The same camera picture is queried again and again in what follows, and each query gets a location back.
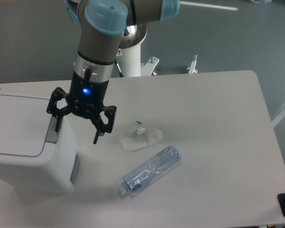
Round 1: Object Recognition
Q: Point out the white trash can body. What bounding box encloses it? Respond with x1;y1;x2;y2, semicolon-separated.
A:
0;89;80;195

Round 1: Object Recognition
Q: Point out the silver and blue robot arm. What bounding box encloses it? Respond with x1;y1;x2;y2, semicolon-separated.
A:
47;0;180;137

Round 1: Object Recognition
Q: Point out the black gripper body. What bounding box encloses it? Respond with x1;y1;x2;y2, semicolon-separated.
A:
67;72;109;119

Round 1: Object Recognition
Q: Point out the crumpled white tissue paper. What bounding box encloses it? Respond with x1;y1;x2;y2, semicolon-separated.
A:
119;121;163;152

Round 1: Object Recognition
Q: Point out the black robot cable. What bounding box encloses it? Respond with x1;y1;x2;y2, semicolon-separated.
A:
114;59;125;78

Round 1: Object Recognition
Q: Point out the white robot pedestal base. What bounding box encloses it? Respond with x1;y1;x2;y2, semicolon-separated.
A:
72;22;160;80

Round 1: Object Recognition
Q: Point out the crushed clear plastic bottle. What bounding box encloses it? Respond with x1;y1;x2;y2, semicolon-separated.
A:
118;145;181;198

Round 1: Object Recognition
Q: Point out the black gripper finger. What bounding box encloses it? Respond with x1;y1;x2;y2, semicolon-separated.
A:
47;87;71;132
90;105;117;144

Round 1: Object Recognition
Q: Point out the white trash can lid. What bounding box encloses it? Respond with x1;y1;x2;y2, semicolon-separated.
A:
0;90;52;157

